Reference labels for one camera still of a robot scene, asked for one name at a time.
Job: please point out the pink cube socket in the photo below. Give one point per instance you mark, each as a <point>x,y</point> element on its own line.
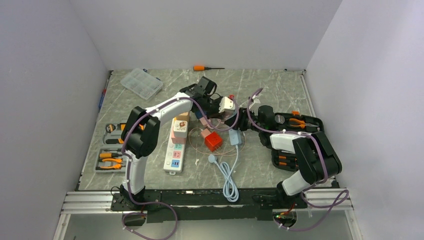
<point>179,139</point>

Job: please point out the blue cube socket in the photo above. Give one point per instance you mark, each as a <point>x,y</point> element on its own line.
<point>199,114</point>

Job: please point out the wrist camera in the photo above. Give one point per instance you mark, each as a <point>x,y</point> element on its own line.
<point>254,101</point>
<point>226,105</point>

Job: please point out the light blue power strip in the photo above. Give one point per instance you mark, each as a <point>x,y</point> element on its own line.
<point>235,137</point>

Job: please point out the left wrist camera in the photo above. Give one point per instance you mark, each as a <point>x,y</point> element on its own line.
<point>226,105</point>

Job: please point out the grey tool tray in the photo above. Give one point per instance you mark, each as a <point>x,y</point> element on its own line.
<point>109,158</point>

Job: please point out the beige cube socket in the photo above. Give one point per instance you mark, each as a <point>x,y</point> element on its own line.
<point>183,117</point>

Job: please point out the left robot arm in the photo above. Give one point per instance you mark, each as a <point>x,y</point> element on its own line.
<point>141,132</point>

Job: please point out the black tool case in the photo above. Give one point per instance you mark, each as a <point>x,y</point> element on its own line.
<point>294,121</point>

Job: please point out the clear plastic screw box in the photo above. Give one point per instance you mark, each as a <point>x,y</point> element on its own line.
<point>141,83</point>

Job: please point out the pink charger plug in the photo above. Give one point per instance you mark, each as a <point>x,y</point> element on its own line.
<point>205,132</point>

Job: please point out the red cube socket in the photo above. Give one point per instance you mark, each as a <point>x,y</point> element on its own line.
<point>213,141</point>

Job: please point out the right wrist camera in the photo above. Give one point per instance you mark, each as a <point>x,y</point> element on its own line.
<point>254,101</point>

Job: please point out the orange handled screwdriver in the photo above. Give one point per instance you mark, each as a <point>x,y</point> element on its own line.
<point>200,68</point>

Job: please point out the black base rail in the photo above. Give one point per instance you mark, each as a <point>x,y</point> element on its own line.
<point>209,204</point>

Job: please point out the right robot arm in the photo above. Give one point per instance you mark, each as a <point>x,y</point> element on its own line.
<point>298,144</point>

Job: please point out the white power strip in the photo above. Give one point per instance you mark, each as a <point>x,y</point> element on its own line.
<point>174,156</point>

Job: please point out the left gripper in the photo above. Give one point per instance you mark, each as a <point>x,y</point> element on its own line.
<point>216,115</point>

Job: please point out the white cube socket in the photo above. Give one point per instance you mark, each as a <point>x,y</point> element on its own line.
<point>180,129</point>

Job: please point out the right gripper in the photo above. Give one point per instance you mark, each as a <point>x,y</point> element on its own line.
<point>238,121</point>

